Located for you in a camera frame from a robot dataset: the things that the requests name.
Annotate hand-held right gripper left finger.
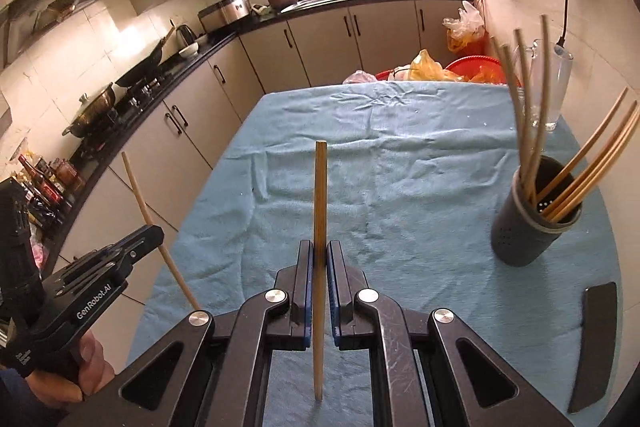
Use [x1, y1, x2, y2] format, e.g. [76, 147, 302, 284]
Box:
[65, 239, 315, 427]

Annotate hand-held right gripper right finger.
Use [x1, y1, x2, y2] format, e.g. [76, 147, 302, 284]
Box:
[326, 239, 576, 427]

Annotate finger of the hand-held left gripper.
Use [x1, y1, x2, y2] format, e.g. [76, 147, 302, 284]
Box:
[97, 224, 166, 270]

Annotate pale wooden chopstick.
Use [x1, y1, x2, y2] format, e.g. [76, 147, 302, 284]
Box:
[121, 151, 202, 312]
[312, 141, 329, 402]

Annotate dark grey chopstick holder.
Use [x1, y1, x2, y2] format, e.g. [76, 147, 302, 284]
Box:
[490, 155, 583, 267]

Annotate group of wooden chopsticks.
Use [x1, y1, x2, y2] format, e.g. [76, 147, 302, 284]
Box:
[490, 14, 640, 224]

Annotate person's left forearm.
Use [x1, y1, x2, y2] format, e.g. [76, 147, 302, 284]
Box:
[0, 367, 66, 427]

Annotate person's left hand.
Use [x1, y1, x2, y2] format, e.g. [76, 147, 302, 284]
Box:
[32, 331, 117, 409]

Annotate row of sauce bottles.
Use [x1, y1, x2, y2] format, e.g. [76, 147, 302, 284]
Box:
[15, 152, 86, 233]

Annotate steel pot with lid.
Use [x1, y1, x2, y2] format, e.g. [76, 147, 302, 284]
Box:
[62, 86, 117, 138]

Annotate gas stove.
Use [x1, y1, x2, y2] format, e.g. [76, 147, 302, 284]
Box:
[75, 72, 173, 148]

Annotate blue towel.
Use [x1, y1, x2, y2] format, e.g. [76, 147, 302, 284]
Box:
[127, 82, 621, 427]

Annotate black wok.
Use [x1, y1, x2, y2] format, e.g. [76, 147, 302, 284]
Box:
[115, 27, 177, 88]

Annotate black silver kitchen appliance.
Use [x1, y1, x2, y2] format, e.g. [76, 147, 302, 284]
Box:
[198, 6, 226, 32]

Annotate silver rice cooker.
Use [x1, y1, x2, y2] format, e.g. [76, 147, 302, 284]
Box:
[218, 0, 252, 22]

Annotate beige kitchen base cabinets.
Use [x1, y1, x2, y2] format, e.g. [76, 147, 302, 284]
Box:
[52, 0, 476, 308]

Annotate orange plastic bag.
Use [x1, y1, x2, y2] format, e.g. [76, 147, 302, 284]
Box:
[409, 49, 453, 82]

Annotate black curved plastic piece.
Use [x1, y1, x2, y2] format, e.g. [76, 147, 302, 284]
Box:
[567, 281, 619, 415]

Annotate red plastic basin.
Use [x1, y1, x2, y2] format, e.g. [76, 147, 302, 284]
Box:
[444, 55, 507, 84]

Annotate hanging yellow clear plastic bag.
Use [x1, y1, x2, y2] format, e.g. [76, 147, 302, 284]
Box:
[442, 1, 487, 54]

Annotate clear glass pitcher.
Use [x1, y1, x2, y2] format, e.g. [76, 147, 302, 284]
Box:
[522, 38, 575, 131]

